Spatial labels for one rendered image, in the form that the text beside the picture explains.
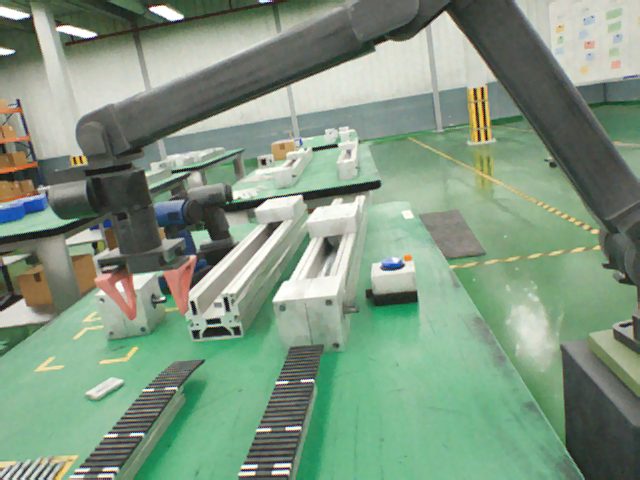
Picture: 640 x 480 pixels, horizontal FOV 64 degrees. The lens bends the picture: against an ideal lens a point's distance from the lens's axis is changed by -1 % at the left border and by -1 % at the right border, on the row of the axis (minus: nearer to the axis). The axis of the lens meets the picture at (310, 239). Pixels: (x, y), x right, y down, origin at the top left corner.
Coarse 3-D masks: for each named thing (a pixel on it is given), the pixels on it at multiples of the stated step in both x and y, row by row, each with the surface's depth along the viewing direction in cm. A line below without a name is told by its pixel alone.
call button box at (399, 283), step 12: (372, 264) 100; (408, 264) 96; (372, 276) 93; (384, 276) 93; (396, 276) 92; (408, 276) 92; (372, 288) 94; (384, 288) 93; (396, 288) 93; (408, 288) 93; (384, 300) 94; (396, 300) 94; (408, 300) 93
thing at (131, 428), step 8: (120, 424) 63; (128, 424) 62; (136, 424) 62; (144, 424) 62; (152, 424) 62; (112, 432) 61; (120, 432) 61; (128, 432) 61; (136, 432) 61; (144, 432) 60
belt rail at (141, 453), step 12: (180, 396) 72; (168, 408) 67; (180, 408) 71; (156, 420) 64; (168, 420) 67; (156, 432) 64; (144, 444) 61; (132, 456) 58; (144, 456) 60; (132, 468) 58
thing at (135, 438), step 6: (108, 438) 60; (114, 438) 60; (120, 438) 60; (126, 438) 60; (132, 438) 59; (138, 438) 59; (102, 444) 59; (108, 444) 59; (114, 444) 59; (120, 444) 59
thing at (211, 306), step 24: (264, 240) 138; (288, 240) 134; (240, 264) 116; (264, 264) 113; (192, 288) 95; (216, 288) 100; (240, 288) 92; (264, 288) 107; (192, 312) 91; (216, 312) 92; (240, 312) 91; (192, 336) 93; (216, 336) 92; (240, 336) 91
